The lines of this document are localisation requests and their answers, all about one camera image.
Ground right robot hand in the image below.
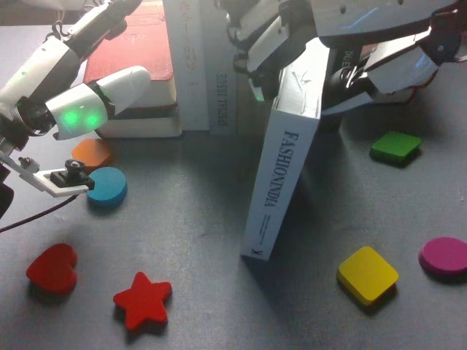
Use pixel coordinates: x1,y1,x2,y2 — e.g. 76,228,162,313
0,0,153,142

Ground white FASHIONINDIA book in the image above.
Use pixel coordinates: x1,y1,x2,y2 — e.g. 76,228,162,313
239,38,332,262

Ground orange hexagon block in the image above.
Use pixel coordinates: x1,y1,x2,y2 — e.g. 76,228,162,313
72,138,114,172

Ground blue round block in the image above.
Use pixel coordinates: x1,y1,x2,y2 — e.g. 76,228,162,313
86,166,129,211

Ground white book dark grey lettering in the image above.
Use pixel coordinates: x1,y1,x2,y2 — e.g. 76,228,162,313
206,0,240,136

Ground red heart block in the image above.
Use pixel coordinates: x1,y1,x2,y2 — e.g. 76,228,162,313
26,243,79,296

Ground grey table cloth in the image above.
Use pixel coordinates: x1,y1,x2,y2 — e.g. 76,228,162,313
0,21,467,350

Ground red star block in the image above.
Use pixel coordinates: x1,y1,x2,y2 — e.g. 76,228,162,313
112,271,174,335

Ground book with black DUET spine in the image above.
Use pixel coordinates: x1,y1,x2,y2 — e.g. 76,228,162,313
320,45,368,133

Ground green square block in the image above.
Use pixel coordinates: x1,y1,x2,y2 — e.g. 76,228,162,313
368,131,422,167

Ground yellow square block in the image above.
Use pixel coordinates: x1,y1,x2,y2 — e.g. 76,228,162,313
336,246,400,306

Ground magenta round block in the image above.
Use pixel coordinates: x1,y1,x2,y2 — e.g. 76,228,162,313
417,236,467,284

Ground wrist camera on white bracket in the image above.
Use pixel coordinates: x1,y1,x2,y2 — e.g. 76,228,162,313
10,156,96,200

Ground thin black camera cable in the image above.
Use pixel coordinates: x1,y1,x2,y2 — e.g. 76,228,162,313
0,194,80,234

